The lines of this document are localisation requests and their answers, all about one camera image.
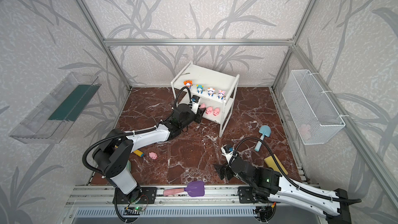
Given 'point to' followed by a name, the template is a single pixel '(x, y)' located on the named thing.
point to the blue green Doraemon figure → (199, 88)
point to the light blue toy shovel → (265, 130)
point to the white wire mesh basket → (315, 120)
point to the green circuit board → (137, 209)
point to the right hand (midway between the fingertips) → (220, 156)
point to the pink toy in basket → (304, 129)
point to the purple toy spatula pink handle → (194, 188)
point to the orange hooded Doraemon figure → (188, 83)
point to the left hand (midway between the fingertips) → (205, 102)
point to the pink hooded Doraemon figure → (221, 95)
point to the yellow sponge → (271, 163)
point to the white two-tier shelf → (215, 90)
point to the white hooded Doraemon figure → (211, 92)
